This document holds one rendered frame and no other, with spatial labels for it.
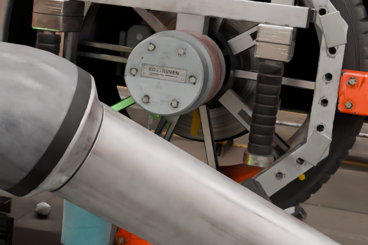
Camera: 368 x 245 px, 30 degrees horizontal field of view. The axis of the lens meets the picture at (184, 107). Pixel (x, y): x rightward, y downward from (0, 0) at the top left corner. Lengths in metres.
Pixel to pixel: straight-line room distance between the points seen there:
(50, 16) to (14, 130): 0.56
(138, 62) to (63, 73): 0.56
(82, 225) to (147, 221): 0.61
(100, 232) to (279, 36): 0.47
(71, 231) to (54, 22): 0.36
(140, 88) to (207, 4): 0.18
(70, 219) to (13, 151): 0.69
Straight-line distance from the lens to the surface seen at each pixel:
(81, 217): 1.18
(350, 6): 1.27
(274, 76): 0.97
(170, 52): 1.07
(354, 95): 1.19
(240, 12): 1.01
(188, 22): 1.22
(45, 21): 1.06
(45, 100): 0.51
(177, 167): 0.58
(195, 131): 1.43
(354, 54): 1.27
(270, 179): 1.22
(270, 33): 0.97
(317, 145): 1.20
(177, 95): 1.07
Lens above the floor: 0.96
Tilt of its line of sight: 8 degrees down
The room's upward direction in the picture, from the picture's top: 7 degrees clockwise
